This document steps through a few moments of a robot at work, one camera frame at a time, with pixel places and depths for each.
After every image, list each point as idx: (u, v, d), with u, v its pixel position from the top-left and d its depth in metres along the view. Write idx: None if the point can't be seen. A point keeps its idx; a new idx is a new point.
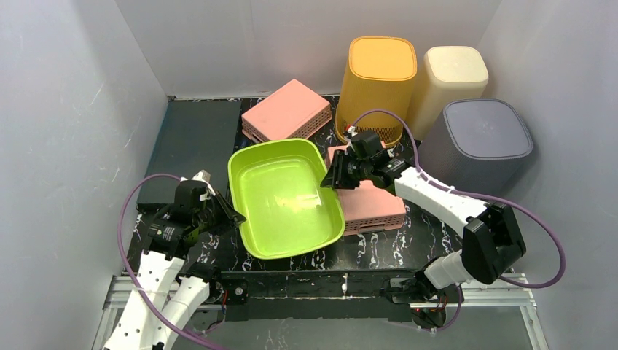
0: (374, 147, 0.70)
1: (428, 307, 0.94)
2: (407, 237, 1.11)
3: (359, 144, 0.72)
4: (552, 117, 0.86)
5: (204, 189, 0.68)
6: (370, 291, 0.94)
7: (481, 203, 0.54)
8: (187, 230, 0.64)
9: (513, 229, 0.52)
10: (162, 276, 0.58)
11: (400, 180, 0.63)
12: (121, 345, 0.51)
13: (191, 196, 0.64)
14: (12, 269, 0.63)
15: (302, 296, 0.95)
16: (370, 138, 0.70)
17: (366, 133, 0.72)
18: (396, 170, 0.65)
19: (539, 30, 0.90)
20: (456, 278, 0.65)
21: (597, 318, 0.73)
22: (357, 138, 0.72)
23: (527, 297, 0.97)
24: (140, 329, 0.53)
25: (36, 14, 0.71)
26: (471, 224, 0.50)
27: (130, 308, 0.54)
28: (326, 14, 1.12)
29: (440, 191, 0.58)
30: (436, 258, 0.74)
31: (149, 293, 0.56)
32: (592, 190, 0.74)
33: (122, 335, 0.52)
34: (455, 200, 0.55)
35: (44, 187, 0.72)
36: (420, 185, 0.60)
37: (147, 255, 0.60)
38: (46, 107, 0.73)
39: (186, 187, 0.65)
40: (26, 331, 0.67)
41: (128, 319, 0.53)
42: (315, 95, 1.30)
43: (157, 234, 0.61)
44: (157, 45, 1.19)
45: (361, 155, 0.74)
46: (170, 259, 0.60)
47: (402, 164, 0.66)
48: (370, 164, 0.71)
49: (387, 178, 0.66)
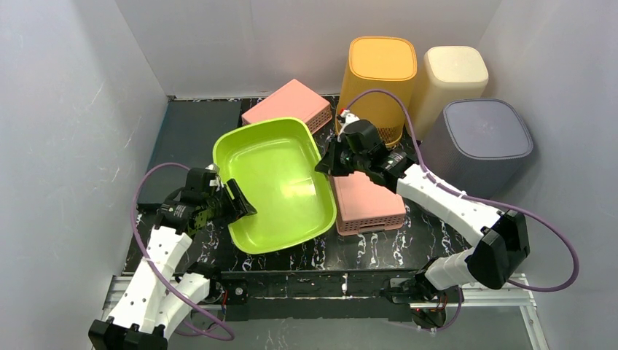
0: (372, 140, 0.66)
1: (428, 307, 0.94)
2: (407, 237, 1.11)
3: (356, 138, 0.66)
4: (552, 117, 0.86)
5: (213, 176, 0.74)
6: (370, 292, 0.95)
7: (494, 211, 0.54)
8: (196, 211, 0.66)
9: (522, 238, 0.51)
10: (172, 249, 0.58)
11: (404, 180, 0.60)
12: (127, 313, 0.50)
13: (202, 179, 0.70)
14: (12, 269, 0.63)
15: (302, 296, 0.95)
16: (367, 131, 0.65)
17: (362, 125, 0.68)
18: (399, 168, 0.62)
19: (540, 30, 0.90)
20: (458, 280, 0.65)
21: (597, 319, 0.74)
22: (354, 132, 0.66)
23: (527, 297, 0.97)
24: (147, 299, 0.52)
25: (36, 14, 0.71)
26: (486, 238, 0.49)
27: (137, 278, 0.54)
28: (326, 14, 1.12)
29: (450, 195, 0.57)
30: (436, 259, 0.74)
31: (158, 264, 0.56)
32: (592, 190, 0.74)
33: (127, 304, 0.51)
34: (468, 206, 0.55)
35: (44, 187, 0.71)
36: (426, 187, 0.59)
37: (157, 229, 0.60)
38: (46, 106, 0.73)
39: (198, 170, 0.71)
40: (26, 331, 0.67)
41: (134, 289, 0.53)
42: (315, 95, 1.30)
43: (169, 211, 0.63)
44: (157, 44, 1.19)
45: (356, 148, 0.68)
46: (181, 234, 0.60)
47: (402, 159, 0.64)
48: (367, 158, 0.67)
49: (388, 174, 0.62)
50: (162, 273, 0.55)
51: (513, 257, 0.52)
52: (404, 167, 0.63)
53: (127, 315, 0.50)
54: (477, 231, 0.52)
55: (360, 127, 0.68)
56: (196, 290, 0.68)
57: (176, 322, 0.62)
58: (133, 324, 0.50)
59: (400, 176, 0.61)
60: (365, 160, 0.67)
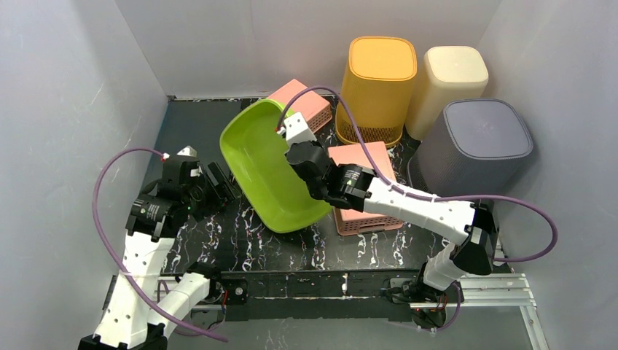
0: (323, 164, 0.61)
1: (428, 307, 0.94)
2: (407, 237, 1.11)
3: (304, 168, 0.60)
4: (552, 117, 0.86)
5: (194, 164, 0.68)
6: (370, 292, 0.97)
7: (467, 205, 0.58)
8: (175, 208, 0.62)
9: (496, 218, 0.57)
10: (149, 259, 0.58)
11: (372, 199, 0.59)
12: (114, 329, 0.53)
13: (180, 170, 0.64)
14: (11, 270, 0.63)
15: (302, 296, 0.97)
16: (315, 157, 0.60)
17: (307, 151, 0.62)
18: (361, 189, 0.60)
19: (540, 30, 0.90)
20: (453, 275, 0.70)
21: (597, 318, 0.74)
22: (301, 162, 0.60)
23: (527, 297, 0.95)
24: (130, 316, 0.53)
25: (36, 14, 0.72)
26: (474, 238, 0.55)
27: (119, 294, 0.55)
28: (326, 14, 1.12)
29: (423, 201, 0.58)
30: (426, 265, 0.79)
31: (137, 278, 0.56)
32: (592, 190, 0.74)
33: (113, 321, 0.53)
34: (442, 209, 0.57)
35: (44, 186, 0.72)
36: (396, 200, 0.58)
37: (132, 237, 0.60)
38: (47, 106, 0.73)
39: (175, 160, 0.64)
40: (26, 331, 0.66)
41: (117, 306, 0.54)
42: (315, 95, 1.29)
43: (141, 213, 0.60)
44: (157, 45, 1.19)
45: (305, 176, 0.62)
46: (156, 241, 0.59)
47: (359, 175, 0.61)
48: (323, 184, 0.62)
49: (351, 197, 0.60)
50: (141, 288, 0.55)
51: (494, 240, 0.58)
52: (364, 184, 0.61)
53: (115, 332, 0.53)
54: (461, 231, 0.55)
55: (306, 154, 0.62)
56: (195, 289, 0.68)
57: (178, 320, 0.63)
58: (121, 342, 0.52)
59: (366, 196, 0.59)
60: (321, 186, 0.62)
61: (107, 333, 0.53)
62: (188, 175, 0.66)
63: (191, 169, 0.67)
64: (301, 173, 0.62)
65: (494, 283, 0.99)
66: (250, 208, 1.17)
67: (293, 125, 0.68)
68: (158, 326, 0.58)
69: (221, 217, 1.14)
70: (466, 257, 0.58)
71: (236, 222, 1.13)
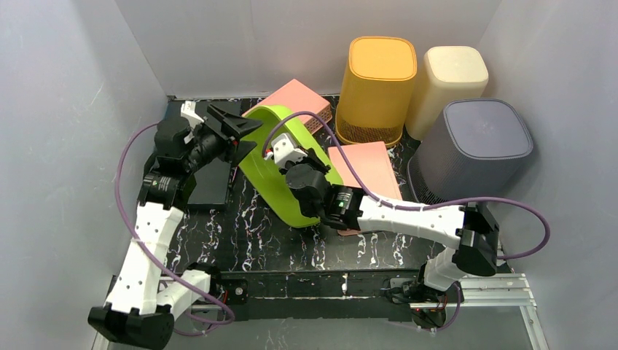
0: (323, 187, 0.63)
1: (428, 307, 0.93)
2: (407, 237, 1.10)
3: (306, 191, 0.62)
4: (552, 117, 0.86)
5: (187, 130, 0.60)
6: (370, 292, 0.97)
7: (455, 209, 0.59)
8: (184, 179, 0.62)
9: (490, 218, 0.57)
10: (162, 227, 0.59)
11: (364, 216, 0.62)
12: (126, 297, 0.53)
13: (173, 144, 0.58)
14: (11, 270, 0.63)
15: (302, 296, 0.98)
16: (318, 181, 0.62)
17: (308, 174, 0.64)
18: (353, 208, 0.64)
19: (540, 30, 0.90)
20: (455, 275, 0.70)
21: (597, 318, 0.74)
22: (303, 186, 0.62)
23: (527, 297, 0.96)
24: (142, 281, 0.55)
25: (36, 14, 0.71)
26: (466, 240, 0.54)
27: (130, 260, 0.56)
28: (326, 14, 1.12)
29: (412, 212, 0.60)
30: (425, 267, 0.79)
31: (149, 244, 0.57)
32: (591, 191, 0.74)
33: (124, 288, 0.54)
34: (431, 217, 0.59)
35: (44, 187, 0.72)
36: (387, 214, 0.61)
37: (143, 206, 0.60)
38: (47, 107, 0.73)
39: (165, 136, 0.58)
40: (25, 331, 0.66)
41: (129, 273, 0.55)
42: (315, 94, 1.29)
43: (153, 186, 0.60)
44: (157, 45, 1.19)
45: (304, 197, 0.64)
46: (168, 209, 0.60)
47: (351, 196, 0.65)
48: (322, 208, 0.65)
49: (347, 219, 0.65)
50: (154, 255, 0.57)
51: (493, 239, 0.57)
52: (356, 203, 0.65)
53: (127, 298, 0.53)
54: (452, 236, 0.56)
55: (308, 178, 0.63)
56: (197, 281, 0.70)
57: (181, 308, 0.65)
58: (133, 307, 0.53)
59: (358, 215, 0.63)
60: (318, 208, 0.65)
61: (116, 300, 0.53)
62: (184, 144, 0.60)
63: (185, 137, 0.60)
64: (300, 194, 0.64)
65: (494, 283, 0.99)
66: (250, 208, 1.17)
67: (279, 148, 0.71)
68: (164, 305, 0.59)
69: (221, 217, 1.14)
70: (466, 261, 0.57)
71: (236, 222, 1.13)
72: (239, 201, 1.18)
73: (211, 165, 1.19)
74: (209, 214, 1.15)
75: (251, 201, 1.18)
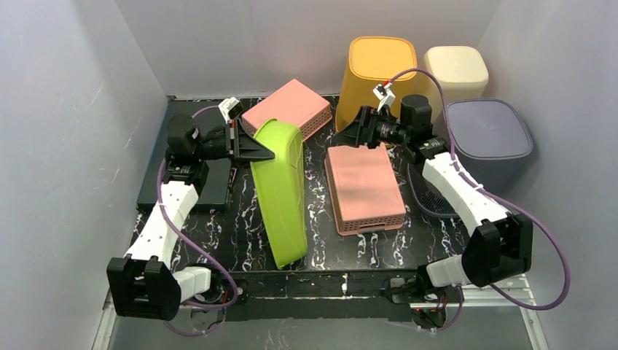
0: (421, 121, 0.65)
1: (428, 307, 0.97)
2: (407, 237, 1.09)
3: (407, 110, 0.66)
4: (551, 117, 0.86)
5: (193, 128, 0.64)
6: (370, 292, 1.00)
7: (503, 211, 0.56)
8: (200, 168, 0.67)
9: (524, 244, 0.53)
10: (184, 197, 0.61)
11: (431, 162, 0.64)
12: (146, 249, 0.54)
13: (184, 142, 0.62)
14: (12, 269, 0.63)
15: (302, 296, 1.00)
16: (422, 109, 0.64)
17: (420, 101, 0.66)
18: (430, 152, 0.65)
19: (540, 30, 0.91)
20: (455, 279, 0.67)
21: (598, 319, 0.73)
22: (408, 105, 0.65)
23: (527, 297, 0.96)
24: (163, 235, 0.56)
25: (36, 15, 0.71)
26: (483, 229, 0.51)
27: (150, 222, 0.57)
28: (327, 14, 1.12)
29: (468, 185, 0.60)
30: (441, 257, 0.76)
31: (169, 207, 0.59)
32: (592, 191, 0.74)
33: (144, 241, 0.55)
34: (478, 198, 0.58)
35: (44, 187, 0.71)
36: (449, 172, 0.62)
37: (167, 184, 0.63)
38: (46, 106, 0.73)
39: (175, 134, 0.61)
40: (26, 329, 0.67)
41: (151, 229, 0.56)
42: (316, 94, 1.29)
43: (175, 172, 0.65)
44: (157, 44, 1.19)
45: (404, 118, 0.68)
46: (189, 185, 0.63)
47: (439, 146, 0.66)
48: (408, 134, 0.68)
49: (418, 154, 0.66)
50: (173, 218, 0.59)
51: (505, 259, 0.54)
52: (436, 152, 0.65)
53: (146, 249, 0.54)
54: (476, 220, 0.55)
55: (419, 102, 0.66)
56: (199, 272, 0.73)
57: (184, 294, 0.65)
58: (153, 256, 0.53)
59: (428, 157, 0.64)
60: (406, 135, 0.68)
61: (135, 252, 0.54)
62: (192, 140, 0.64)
63: (192, 134, 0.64)
64: (404, 112, 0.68)
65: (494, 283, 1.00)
66: (250, 208, 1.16)
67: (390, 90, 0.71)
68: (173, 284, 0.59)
69: (221, 217, 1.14)
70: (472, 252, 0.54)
71: (236, 222, 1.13)
72: (239, 201, 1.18)
73: (211, 165, 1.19)
74: (210, 214, 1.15)
75: (252, 201, 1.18)
